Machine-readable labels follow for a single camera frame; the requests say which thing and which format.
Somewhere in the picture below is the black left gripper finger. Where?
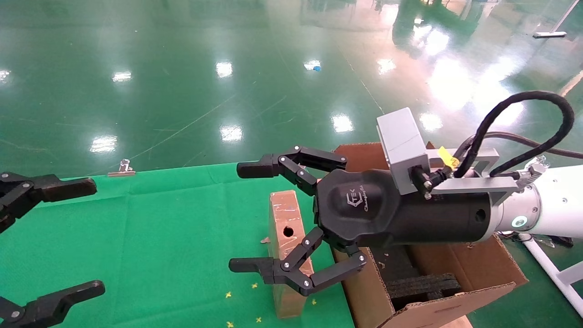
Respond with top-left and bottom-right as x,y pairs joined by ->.
0,280 -> 106,328
0,172 -> 97,234

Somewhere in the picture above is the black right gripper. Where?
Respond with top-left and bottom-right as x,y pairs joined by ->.
229,146 -> 497,297

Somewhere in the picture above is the slim brown cardboard box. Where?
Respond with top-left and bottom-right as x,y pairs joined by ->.
268,190 -> 316,319

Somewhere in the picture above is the large open cardboard carton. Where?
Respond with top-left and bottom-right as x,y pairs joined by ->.
332,142 -> 530,328

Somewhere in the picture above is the silver binder clip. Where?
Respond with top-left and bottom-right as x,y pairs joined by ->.
107,159 -> 136,177

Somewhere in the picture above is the green table cloth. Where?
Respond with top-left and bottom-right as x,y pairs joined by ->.
0,162 -> 357,328

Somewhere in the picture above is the black foam insert block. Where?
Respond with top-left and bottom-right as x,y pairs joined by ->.
385,272 -> 463,311

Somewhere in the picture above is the white floor squeegee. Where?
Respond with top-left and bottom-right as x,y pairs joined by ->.
533,0 -> 581,39

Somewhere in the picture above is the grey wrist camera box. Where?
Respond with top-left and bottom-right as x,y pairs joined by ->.
376,108 -> 431,195

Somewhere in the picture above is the yellow cable tag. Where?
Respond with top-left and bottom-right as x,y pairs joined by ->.
437,146 -> 460,168

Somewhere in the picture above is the silver camera mounting bracket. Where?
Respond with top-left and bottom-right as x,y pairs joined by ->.
421,147 -> 520,205

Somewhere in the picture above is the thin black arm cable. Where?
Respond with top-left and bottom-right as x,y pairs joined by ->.
455,131 -> 583,160

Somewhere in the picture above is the silver cable connector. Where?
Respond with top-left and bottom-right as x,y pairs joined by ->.
517,157 -> 547,187

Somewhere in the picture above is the white tube frame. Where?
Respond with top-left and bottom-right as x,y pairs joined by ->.
519,232 -> 583,317

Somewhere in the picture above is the thick black sleeved cable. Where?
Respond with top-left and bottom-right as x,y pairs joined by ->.
453,91 -> 575,178

